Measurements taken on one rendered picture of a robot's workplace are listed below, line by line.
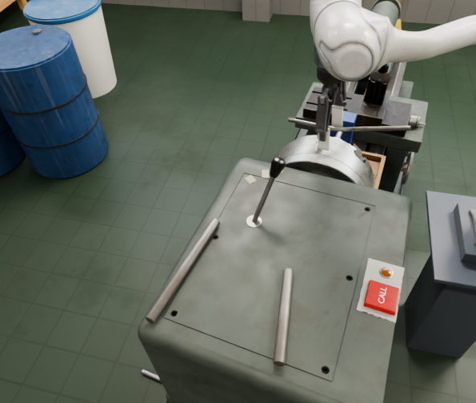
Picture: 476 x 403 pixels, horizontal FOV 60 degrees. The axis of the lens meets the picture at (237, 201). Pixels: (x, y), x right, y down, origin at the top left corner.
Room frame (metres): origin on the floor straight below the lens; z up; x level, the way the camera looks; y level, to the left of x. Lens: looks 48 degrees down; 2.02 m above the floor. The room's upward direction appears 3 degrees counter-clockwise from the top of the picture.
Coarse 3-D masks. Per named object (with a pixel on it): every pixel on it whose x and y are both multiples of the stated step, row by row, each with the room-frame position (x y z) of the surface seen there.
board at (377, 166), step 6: (366, 156) 1.23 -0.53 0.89; (372, 156) 1.23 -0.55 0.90; (378, 156) 1.22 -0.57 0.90; (384, 156) 1.22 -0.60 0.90; (372, 162) 1.21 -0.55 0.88; (378, 162) 1.20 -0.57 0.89; (384, 162) 1.18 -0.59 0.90; (372, 168) 1.17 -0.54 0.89; (378, 168) 1.17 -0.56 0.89; (378, 174) 1.12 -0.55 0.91; (378, 180) 1.09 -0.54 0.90
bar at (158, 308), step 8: (216, 224) 0.62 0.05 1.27; (208, 232) 0.59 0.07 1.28; (200, 240) 0.57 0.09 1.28; (208, 240) 0.57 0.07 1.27; (192, 248) 0.55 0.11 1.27; (200, 248) 0.55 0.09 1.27; (192, 256) 0.53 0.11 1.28; (184, 264) 0.51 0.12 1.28; (192, 264) 0.51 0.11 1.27; (176, 272) 0.49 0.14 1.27; (184, 272) 0.49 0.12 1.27; (176, 280) 0.47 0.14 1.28; (168, 288) 0.45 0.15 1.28; (176, 288) 0.45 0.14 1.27; (160, 296) 0.43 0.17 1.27; (168, 296) 0.43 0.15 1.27; (160, 304) 0.41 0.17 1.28; (152, 312) 0.40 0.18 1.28; (160, 312) 0.40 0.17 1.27; (152, 320) 0.38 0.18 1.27
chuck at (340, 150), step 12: (288, 144) 1.00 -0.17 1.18; (300, 144) 0.95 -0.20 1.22; (312, 144) 0.93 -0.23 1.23; (336, 144) 0.92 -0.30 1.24; (348, 144) 0.93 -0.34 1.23; (288, 156) 0.92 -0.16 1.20; (336, 156) 0.87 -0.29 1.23; (348, 156) 0.88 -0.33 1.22; (360, 168) 0.86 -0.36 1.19; (372, 180) 0.87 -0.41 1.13
